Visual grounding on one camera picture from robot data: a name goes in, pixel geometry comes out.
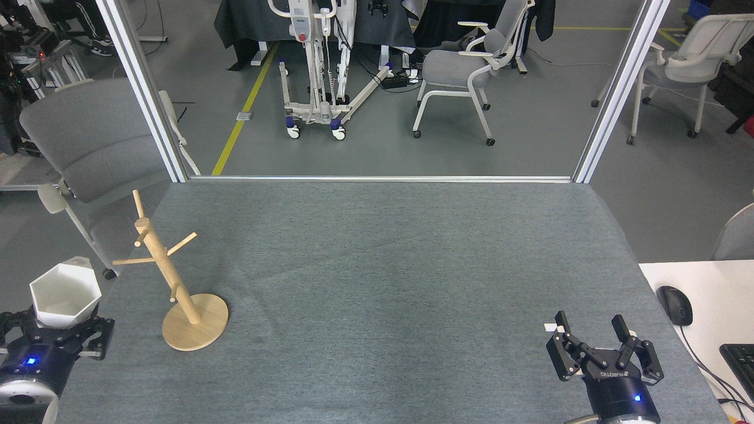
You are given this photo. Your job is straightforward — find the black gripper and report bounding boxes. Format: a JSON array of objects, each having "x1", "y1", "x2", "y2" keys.
[
  {"x1": 545, "y1": 310, "x2": 665, "y2": 420},
  {"x1": 0, "y1": 310, "x2": 115, "y2": 396}
]

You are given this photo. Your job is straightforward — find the white hexagonal cup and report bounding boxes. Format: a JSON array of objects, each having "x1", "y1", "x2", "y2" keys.
[{"x1": 29, "y1": 256, "x2": 103, "y2": 329}]

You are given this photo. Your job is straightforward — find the wooden cup rack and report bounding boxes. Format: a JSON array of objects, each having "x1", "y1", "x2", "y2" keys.
[{"x1": 112, "y1": 190, "x2": 229, "y2": 352}]

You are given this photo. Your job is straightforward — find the dark equipment rack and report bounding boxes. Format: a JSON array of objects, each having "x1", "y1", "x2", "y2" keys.
[{"x1": 0, "y1": 0, "x2": 90, "y2": 102}]

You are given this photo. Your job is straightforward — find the black computer mouse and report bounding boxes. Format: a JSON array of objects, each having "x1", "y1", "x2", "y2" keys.
[{"x1": 656, "y1": 286, "x2": 694, "y2": 327}]

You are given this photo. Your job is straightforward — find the white desk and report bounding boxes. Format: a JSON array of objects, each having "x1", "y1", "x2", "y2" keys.
[{"x1": 639, "y1": 260, "x2": 754, "y2": 424}]

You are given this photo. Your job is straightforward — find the black keyboard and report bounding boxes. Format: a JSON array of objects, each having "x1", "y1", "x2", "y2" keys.
[{"x1": 719, "y1": 343, "x2": 754, "y2": 407}]

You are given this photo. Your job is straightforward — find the grey chair backrest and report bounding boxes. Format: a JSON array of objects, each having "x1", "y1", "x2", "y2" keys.
[{"x1": 711, "y1": 203, "x2": 754, "y2": 261}]

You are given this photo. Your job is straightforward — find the large grey office chair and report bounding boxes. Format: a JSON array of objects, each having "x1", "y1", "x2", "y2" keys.
[{"x1": 19, "y1": 78, "x2": 201, "y2": 281}]

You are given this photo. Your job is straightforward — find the grey chair white mesh back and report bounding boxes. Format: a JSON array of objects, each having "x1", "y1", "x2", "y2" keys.
[{"x1": 591, "y1": 13, "x2": 754, "y2": 146}]

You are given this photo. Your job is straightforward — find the black power strip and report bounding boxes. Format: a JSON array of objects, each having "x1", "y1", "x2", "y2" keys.
[{"x1": 380, "y1": 69, "x2": 422, "y2": 91}]

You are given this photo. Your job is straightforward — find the white wheeled stand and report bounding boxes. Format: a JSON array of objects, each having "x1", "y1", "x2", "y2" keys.
[{"x1": 267, "y1": 0, "x2": 395, "y2": 141}]

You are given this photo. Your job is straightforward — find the black table cloth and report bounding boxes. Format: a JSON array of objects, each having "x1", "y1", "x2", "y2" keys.
[{"x1": 213, "y1": 0, "x2": 417, "y2": 72}]

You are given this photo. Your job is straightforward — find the black mouse cable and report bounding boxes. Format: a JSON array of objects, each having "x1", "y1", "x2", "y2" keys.
[{"x1": 677, "y1": 324, "x2": 754, "y2": 414}]

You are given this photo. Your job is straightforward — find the silver frame post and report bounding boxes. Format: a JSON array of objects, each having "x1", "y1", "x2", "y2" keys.
[
  {"x1": 572, "y1": 0, "x2": 673, "y2": 184},
  {"x1": 95, "y1": 0, "x2": 191, "y2": 184}
]

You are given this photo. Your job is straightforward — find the silver frame rail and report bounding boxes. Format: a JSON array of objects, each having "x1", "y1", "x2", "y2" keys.
[{"x1": 188, "y1": 174, "x2": 575, "y2": 184}]

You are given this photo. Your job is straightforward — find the grey chair white frame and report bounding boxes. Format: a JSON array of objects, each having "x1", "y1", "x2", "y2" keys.
[{"x1": 412, "y1": 0, "x2": 536, "y2": 147}]

